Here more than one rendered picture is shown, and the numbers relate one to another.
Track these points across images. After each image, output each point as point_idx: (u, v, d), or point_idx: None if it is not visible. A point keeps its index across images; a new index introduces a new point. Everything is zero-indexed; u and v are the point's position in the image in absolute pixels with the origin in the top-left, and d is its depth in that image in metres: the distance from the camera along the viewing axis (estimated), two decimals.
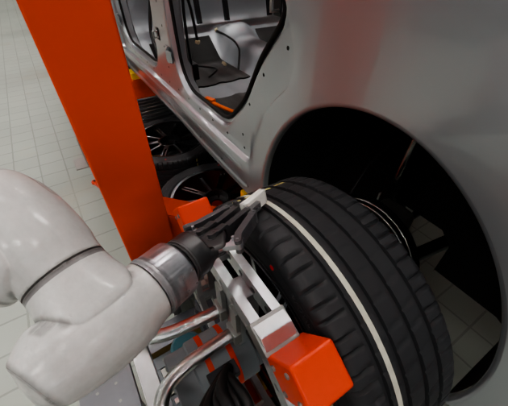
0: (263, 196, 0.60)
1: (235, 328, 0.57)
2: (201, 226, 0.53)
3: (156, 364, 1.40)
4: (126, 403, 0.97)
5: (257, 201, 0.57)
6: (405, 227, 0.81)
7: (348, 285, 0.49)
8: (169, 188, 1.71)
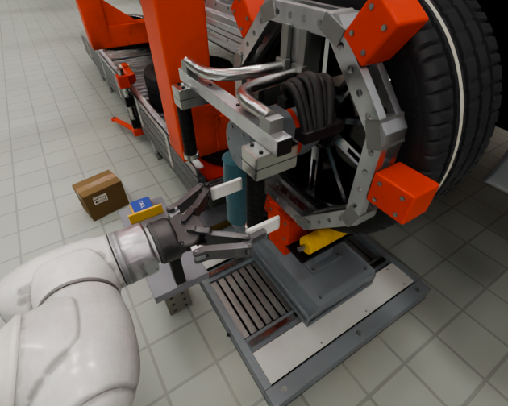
0: (275, 223, 0.54)
1: (301, 61, 0.62)
2: (182, 206, 0.58)
3: None
4: None
5: (264, 229, 0.52)
6: None
7: (450, 37, 0.52)
8: None
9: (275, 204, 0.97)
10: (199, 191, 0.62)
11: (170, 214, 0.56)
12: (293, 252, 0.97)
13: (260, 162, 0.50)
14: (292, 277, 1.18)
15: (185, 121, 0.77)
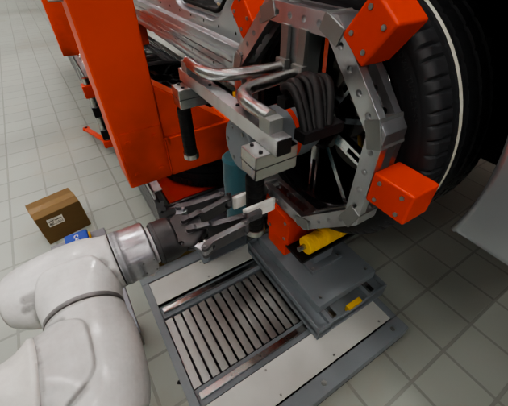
0: (270, 204, 0.58)
1: (301, 61, 0.62)
2: (192, 209, 0.57)
3: (143, 279, 1.33)
4: None
5: (260, 210, 0.56)
6: None
7: (449, 37, 0.52)
8: None
9: (275, 204, 0.97)
10: (219, 200, 0.60)
11: (176, 212, 0.56)
12: (293, 252, 0.97)
13: (260, 162, 0.50)
14: (292, 277, 1.18)
15: (185, 121, 0.77)
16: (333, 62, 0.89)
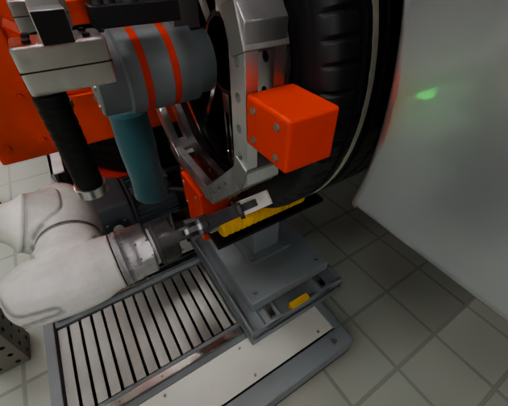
0: (264, 196, 0.59)
1: None
2: None
3: None
4: None
5: (252, 199, 0.57)
6: None
7: None
8: None
9: (187, 175, 0.77)
10: None
11: None
12: (210, 235, 0.77)
13: (23, 58, 0.30)
14: (226, 269, 0.98)
15: None
16: None
